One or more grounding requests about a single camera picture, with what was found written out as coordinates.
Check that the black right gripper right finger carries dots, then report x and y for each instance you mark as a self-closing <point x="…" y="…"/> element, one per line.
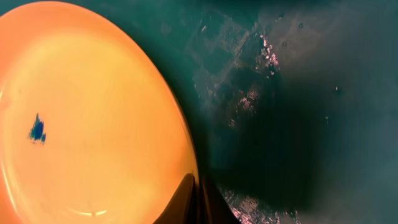
<point x="213" y="207"/>

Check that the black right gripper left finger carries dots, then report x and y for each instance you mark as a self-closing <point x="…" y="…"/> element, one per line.
<point x="182" y="207"/>

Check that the teal plastic tray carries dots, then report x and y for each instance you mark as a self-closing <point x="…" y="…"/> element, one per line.
<point x="292" y="105"/>

